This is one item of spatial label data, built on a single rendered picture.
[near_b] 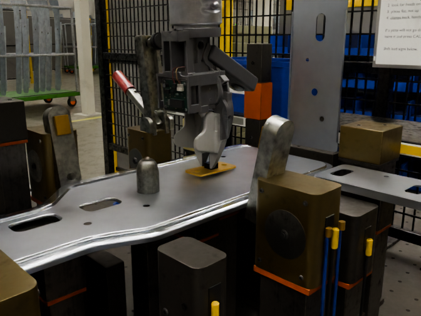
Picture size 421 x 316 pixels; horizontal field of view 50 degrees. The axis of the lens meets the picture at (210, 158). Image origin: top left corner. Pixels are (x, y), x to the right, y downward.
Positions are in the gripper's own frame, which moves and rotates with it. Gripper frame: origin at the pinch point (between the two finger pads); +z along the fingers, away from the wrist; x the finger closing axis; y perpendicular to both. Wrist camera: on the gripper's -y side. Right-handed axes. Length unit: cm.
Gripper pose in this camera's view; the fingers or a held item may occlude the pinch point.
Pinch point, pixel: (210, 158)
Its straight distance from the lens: 72.0
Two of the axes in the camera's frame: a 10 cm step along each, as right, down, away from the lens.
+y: -7.2, 2.1, -6.6
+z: 0.3, 9.6, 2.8
